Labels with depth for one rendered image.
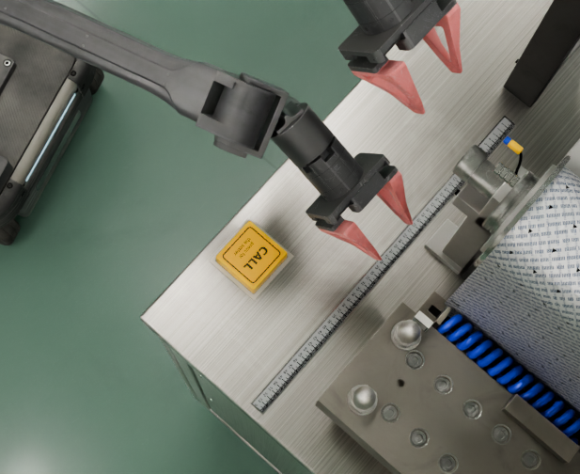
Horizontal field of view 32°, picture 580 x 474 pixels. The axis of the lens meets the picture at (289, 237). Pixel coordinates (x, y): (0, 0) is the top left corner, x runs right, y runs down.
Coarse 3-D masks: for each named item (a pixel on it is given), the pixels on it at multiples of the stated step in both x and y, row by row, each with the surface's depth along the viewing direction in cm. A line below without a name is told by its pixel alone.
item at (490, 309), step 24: (480, 288) 112; (456, 312) 126; (480, 312) 119; (504, 312) 113; (504, 336) 120; (528, 336) 113; (552, 336) 108; (528, 360) 120; (552, 360) 114; (576, 360) 108; (552, 384) 121; (576, 384) 114; (576, 408) 122
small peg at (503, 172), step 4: (500, 164) 106; (496, 168) 105; (500, 168) 105; (504, 168) 105; (508, 168) 105; (496, 172) 106; (500, 172) 105; (504, 172) 105; (508, 172) 105; (512, 172) 105; (500, 176) 106; (504, 176) 105; (508, 176) 105; (512, 176) 105; (516, 176) 105; (504, 180) 106; (508, 180) 105; (512, 180) 105; (516, 180) 105; (512, 184) 105
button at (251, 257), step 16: (240, 240) 137; (256, 240) 137; (272, 240) 137; (224, 256) 136; (240, 256) 136; (256, 256) 136; (272, 256) 136; (240, 272) 136; (256, 272) 136; (272, 272) 137; (256, 288) 135
